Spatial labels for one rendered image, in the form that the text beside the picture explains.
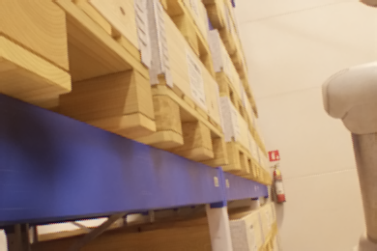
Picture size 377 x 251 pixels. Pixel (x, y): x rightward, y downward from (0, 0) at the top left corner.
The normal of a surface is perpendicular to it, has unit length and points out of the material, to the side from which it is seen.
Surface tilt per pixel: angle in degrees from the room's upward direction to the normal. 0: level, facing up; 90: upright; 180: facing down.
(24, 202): 90
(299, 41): 90
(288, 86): 90
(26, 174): 90
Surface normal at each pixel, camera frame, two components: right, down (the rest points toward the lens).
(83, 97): -0.23, -0.18
